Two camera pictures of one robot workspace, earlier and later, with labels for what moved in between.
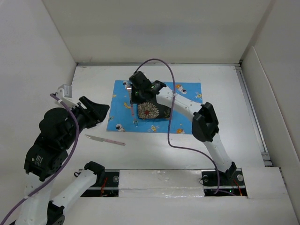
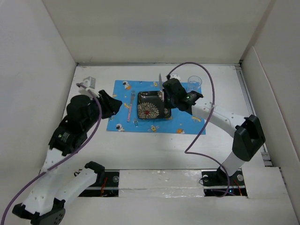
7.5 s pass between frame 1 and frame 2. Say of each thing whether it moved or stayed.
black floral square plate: stayed
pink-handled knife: moved
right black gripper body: moved
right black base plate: stayed
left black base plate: stayed
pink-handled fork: moved
